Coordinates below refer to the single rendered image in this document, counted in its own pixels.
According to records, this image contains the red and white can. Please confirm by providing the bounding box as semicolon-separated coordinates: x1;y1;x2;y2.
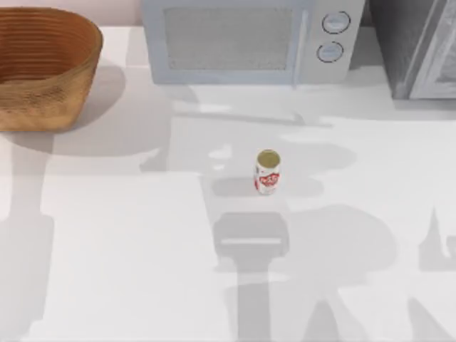
254;149;282;196

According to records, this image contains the microwave door handle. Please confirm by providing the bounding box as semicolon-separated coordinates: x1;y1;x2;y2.
292;9;309;90

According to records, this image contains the round microwave knob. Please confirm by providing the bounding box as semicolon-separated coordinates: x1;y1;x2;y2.
316;41;345;64
321;10;351;35

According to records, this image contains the microwave oven door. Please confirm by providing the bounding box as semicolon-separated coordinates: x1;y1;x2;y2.
139;0;316;86

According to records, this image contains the grey cabinet door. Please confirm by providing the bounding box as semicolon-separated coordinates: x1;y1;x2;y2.
405;0;456;100

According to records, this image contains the pale microwave oven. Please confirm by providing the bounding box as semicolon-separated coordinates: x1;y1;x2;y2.
139;0;366;86

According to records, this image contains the brown woven basket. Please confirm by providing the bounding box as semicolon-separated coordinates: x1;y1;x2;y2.
0;6;104;133

